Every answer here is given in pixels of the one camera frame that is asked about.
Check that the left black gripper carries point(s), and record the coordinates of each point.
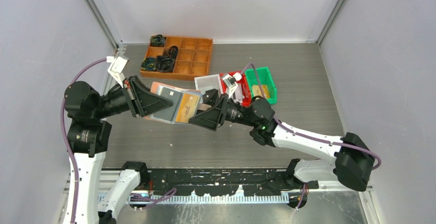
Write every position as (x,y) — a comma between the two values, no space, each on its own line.
(142,99)

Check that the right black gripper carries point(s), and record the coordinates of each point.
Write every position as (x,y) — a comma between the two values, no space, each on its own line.
(215,115)

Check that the orange credit card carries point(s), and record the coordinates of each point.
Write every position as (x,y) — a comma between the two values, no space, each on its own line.
(188,106)

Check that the pink leather card holder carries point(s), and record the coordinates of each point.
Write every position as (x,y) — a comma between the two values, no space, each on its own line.
(174,94)

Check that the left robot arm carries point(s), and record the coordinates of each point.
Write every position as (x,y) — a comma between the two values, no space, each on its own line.
(87,143)

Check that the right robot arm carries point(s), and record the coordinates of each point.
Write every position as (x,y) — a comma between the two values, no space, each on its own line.
(345,159)

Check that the white plastic bin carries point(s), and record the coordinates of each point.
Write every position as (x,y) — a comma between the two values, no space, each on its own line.
(209,82)

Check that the clear packets in red bin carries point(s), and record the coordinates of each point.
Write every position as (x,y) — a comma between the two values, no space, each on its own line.
(238,95)

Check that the red plastic bin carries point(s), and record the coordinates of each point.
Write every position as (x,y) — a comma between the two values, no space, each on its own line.
(243,81)

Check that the yellow packet in green bin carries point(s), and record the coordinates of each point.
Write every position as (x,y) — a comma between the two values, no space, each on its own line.
(261,90)

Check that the orange compartment tray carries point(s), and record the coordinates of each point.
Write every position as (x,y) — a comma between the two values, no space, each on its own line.
(177,57)

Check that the green plastic bin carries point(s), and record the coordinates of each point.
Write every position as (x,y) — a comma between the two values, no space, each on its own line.
(266,81)

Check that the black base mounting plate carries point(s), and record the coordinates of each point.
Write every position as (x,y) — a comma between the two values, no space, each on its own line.
(220,182)

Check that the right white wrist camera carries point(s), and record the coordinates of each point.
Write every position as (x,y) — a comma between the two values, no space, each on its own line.
(231,81)

